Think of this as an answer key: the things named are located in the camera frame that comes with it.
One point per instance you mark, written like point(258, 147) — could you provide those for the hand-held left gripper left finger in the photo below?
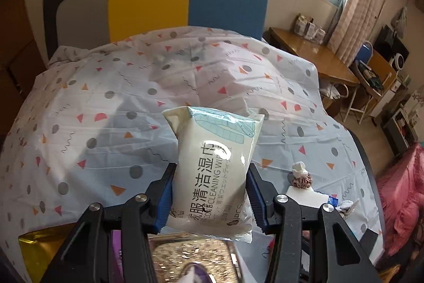
point(165, 201)

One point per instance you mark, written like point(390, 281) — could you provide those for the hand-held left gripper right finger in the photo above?
point(257, 203)

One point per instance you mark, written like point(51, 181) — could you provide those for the cream wet wipes packet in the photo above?
point(212, 170)

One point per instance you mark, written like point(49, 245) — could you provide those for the gold tin tray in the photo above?
point(43, 243)

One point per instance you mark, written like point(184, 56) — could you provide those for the small white soft item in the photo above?
point(299, 168)

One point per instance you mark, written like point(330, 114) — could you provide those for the brown pink scrunchie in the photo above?
point(299, 182)

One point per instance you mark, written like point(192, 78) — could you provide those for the ornate gold tin box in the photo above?
point(185, 251)

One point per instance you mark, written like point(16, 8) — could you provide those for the purple patterned lid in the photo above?
point(116, 250)

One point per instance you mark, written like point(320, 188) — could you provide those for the blue white tube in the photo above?
point(333, 200)

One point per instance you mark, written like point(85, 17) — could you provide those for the white patterned tablecloth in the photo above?
point(99, 87)

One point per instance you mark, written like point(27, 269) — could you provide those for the white plastic bag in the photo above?
point(333, 91)

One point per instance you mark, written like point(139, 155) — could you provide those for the pink quilt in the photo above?
point(402, 196)

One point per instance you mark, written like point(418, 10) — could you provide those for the white storage shelf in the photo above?
point(400, 130)

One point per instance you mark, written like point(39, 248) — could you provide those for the dark bag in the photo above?
point(369, 77)

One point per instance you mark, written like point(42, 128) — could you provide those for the brown snack bag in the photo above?
point(301, 25)
point(320, 36)
point(312, 31)

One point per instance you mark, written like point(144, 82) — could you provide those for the blue chair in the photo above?
point(364, 52)

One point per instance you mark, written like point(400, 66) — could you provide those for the grey yellow blue sofa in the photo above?
point(149, 4)

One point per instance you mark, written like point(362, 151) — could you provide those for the white round fan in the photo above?
point(398, 61)

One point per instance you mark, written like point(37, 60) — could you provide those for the wooden wardrobe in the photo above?
point(16, 64)

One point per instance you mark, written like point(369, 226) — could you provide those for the black rolled mat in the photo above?
point(54, 21)

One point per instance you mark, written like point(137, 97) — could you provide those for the beige patterned curtain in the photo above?
point(361, 17)

